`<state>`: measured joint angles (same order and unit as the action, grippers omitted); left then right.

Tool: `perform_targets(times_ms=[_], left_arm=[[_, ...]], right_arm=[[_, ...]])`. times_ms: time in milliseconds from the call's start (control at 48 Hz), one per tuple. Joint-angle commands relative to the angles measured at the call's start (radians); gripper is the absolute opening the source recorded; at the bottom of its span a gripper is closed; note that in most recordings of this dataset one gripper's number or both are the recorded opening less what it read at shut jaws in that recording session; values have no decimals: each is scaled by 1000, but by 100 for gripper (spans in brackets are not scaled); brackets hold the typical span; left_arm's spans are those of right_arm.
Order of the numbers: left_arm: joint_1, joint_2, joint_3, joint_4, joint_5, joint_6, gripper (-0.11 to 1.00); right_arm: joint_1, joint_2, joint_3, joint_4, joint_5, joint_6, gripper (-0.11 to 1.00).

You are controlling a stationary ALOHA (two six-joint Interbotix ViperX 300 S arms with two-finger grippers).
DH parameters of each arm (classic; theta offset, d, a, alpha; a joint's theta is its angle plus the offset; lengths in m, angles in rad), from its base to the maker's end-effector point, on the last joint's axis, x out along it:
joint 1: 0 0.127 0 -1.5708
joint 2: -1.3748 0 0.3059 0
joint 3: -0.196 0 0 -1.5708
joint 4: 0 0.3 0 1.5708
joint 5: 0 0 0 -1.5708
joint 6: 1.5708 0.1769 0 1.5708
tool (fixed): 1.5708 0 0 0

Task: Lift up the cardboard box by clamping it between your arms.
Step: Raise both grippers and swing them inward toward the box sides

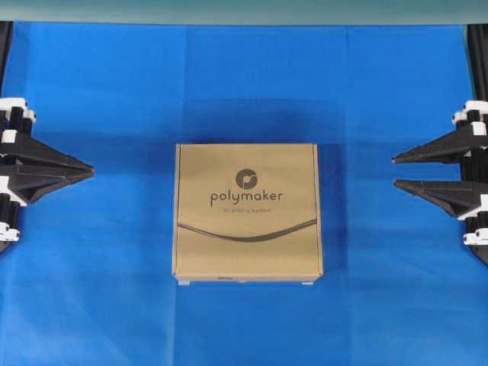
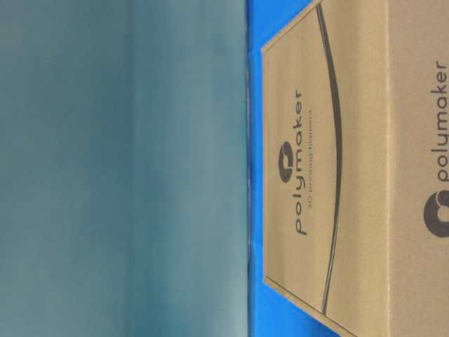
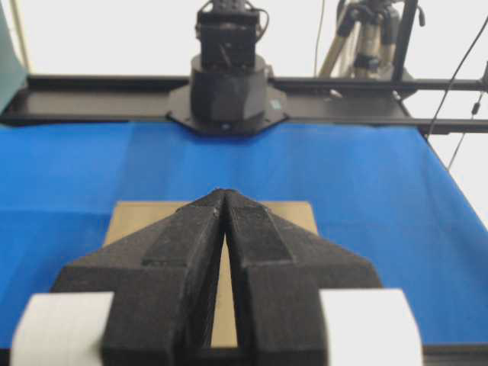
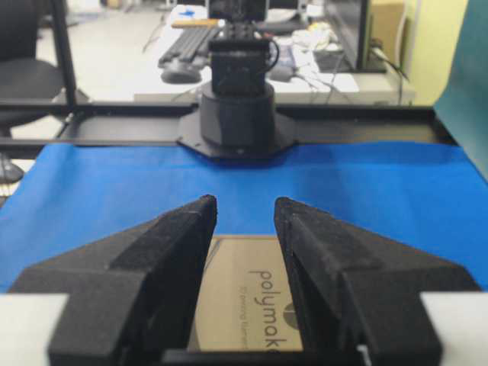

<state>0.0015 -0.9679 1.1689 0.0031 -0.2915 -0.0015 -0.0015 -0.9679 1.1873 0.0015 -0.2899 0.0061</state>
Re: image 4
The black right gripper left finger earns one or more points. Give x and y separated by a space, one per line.
130 293

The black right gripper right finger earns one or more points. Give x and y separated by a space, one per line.
351 286

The brown polymaker cardboard box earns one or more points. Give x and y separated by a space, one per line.
245 302

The blue table mat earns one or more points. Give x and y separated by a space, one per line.
426 195

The teal backdrop sheet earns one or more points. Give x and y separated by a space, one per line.
462 106

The black computer mouse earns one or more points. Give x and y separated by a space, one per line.
180 73

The black office chair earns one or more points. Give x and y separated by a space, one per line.
23 75

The black keyboard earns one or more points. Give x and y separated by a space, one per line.
191 47

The black computer monitor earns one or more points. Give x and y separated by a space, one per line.
351 20

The black metal frame rail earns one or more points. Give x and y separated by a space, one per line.
131 124

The black vertical frame post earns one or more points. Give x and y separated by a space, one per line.
63 51

